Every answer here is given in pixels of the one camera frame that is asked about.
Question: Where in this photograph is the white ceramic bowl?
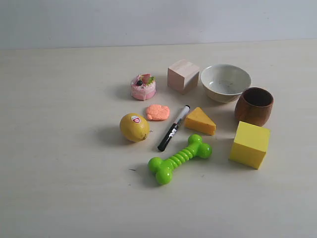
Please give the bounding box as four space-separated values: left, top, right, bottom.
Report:
200 64 252 103

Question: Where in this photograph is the yellow cheese wedge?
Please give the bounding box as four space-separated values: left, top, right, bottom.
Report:
184 107 216 135

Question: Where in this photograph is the light wooden cube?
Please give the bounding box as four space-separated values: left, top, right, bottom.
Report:
167 59 200 95

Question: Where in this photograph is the yellow lemon with sticker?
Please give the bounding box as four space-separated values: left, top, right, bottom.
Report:
119 113 150 142

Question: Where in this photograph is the orange pink blob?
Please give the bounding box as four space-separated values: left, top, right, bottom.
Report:
146 104 170 121

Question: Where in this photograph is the green rubber bone toy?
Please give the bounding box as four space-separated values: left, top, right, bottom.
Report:
148 134 212 185

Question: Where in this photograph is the black white marker pen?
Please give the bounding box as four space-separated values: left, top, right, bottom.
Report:
158 105 190 152

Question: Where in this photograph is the brown wooden cup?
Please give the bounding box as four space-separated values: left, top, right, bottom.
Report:
234 87 274 126

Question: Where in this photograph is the pink toy cake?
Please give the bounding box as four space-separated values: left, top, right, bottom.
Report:
130 73 156 101

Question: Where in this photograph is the yellow foam cube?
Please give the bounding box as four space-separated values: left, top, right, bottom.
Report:
229 121 270 169

